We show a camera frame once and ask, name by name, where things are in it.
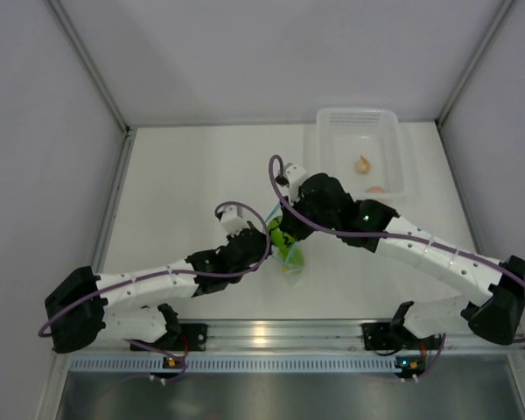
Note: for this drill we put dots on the green fake leaf vegetable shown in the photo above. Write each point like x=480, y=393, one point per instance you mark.
x=292, y=258

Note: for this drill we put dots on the left aluminium frame post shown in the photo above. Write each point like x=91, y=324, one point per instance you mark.
x=66, y=25

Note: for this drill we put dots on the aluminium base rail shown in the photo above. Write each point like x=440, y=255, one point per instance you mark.
x=317, y=335

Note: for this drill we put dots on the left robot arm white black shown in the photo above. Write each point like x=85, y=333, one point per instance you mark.
x=89, y=308

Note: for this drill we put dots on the pink fake egg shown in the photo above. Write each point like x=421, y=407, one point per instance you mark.
x=375, y=189

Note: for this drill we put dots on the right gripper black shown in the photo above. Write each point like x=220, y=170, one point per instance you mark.
x=290, y=223

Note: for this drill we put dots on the clear zip top bag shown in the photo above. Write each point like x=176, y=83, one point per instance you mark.
x=291, y=277

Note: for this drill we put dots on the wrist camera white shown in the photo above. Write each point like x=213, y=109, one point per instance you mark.
x=231, y=219
x=292, y=176

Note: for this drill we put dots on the green fake melon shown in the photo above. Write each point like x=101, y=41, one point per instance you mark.
x=279, y=238

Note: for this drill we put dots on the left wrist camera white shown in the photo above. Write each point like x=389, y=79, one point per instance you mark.
x=231, y=219

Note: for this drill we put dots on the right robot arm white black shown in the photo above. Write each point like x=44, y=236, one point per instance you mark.
x=491, y=293

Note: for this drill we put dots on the white plastic basket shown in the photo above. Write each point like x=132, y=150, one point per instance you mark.
x=346, y=133

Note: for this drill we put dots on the beige fake garlic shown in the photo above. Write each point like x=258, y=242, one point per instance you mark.
x=363, y=166

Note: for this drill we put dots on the white slotted cable duct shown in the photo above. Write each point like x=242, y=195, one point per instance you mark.
x=203, y=363

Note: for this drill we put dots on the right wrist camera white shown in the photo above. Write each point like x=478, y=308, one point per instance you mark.
x=292, y=176

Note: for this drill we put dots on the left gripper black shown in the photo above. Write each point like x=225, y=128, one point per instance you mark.
x=262, y=255

